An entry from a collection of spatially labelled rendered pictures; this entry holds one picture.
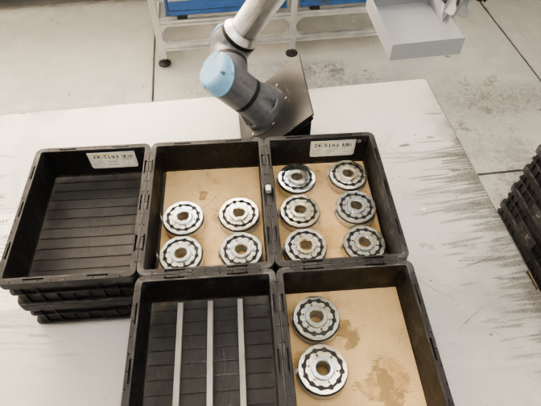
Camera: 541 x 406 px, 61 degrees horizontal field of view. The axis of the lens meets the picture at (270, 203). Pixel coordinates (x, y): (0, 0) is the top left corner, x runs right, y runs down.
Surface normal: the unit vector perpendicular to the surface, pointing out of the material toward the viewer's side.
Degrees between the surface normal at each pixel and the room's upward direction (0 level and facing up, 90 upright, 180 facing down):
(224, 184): 0
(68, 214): 0
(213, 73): 44
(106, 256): 0
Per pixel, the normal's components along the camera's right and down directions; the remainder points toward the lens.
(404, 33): -0.03, -0.60
